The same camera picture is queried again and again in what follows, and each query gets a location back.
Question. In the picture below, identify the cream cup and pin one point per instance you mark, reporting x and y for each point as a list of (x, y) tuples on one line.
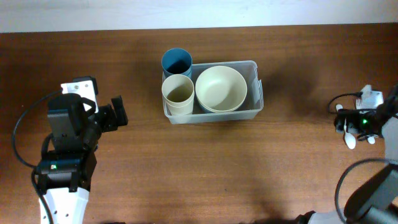
[(181, 110), (178, 90)]

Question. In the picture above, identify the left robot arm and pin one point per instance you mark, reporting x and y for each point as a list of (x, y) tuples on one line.
[(62, 178)]

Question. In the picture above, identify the cream bowl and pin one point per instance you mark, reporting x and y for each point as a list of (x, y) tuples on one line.
[(229, 104), (215, 83)]

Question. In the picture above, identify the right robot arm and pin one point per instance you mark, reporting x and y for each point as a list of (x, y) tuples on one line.
[(373, 201)]

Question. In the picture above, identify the blue bowl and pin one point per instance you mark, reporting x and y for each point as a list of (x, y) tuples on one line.
[(203, 108)]

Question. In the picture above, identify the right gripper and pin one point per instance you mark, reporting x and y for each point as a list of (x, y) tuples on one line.
[(352, 126)]

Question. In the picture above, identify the blue cup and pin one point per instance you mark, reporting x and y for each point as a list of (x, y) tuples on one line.
[(177, 61)]

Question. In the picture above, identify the white plastic fork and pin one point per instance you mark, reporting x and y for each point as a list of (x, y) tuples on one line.
[(370, 139)]

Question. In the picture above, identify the clear plastic storage container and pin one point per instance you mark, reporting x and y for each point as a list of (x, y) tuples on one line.
[(253, 104)]

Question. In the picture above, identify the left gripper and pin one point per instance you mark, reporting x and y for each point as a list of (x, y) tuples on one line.
[(111, 122)]

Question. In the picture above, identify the white plastic spoon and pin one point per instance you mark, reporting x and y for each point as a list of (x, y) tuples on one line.
[(341, 126)]

